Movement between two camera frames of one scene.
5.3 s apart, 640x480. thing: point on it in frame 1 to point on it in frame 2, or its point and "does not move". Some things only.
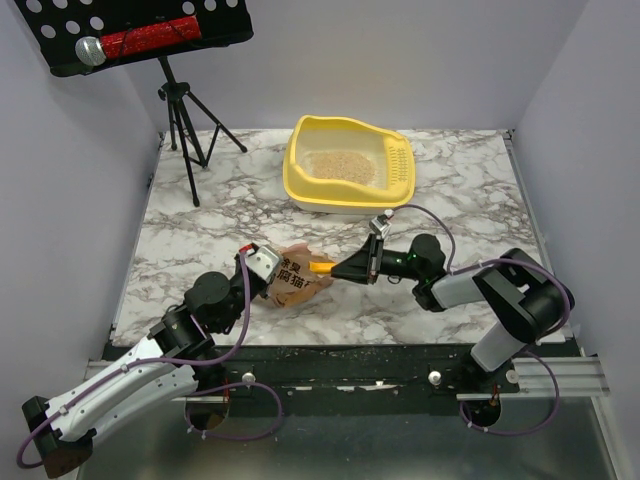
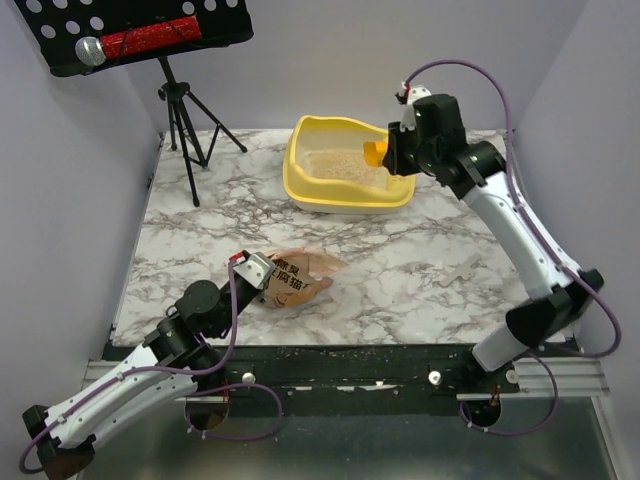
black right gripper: x=375 y=259 to x=393 y=151
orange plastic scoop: x=320 y=266 to x=373 y=152
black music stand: x=57 y=26 does not move
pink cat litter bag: x=293 y=283 does not move
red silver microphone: x=93 y=51 does not move
